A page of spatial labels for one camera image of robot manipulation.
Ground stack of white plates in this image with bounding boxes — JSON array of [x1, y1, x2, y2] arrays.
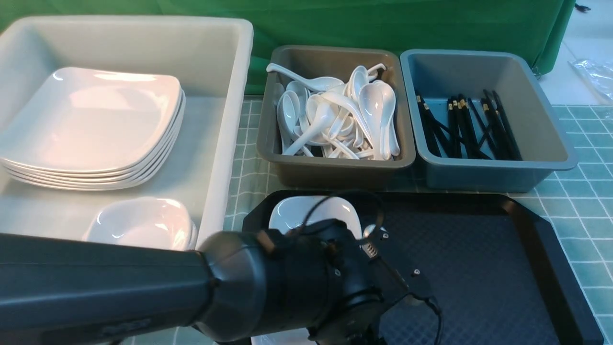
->
[[1, 67, 186, 191]]

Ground blue-grey plastic chopstick bin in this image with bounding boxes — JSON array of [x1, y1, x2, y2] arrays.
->
[[400, 49, 578, 192]]

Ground clear plastic bag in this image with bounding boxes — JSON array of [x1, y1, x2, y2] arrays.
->
[[569, 59, 613, 105]]

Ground green backdrop cloth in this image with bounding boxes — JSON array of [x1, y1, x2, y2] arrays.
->
[[0, 0, 575, 94]]

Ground pile of black chopsticks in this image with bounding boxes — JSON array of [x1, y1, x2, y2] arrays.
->
[[415, 89, 523, 161]]

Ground black plastic serving tray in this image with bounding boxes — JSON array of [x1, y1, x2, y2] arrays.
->
[[242, 190, 604, 345]]

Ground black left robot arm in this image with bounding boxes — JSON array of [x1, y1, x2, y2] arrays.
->
[[0, 219, 443, 345]]

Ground green checkered tablecloth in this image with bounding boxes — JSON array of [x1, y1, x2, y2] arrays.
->
[[224, 97, 612, 345]]

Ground large white plastic tub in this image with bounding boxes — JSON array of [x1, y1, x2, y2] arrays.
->
[[0, 15, 253, 244]]

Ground pile of white spoons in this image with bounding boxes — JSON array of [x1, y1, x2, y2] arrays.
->
[[266, 63, 400, 160]]

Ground small white square bowl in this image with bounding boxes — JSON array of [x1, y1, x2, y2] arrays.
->
[[268, 195, 362, 239]]

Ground brown plastic spoon bin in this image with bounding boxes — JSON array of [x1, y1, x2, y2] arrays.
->
[[256, 45, 417, 189]]

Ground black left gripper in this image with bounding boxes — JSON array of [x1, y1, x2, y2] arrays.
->
[[306, 220, 436, 345]]

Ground stacked white bowls in tub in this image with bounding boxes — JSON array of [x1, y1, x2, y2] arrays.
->
[[82, 196, 198, 251]]

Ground small white bowl front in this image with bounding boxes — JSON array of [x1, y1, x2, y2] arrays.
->
[[251, 328, 316, 345]]

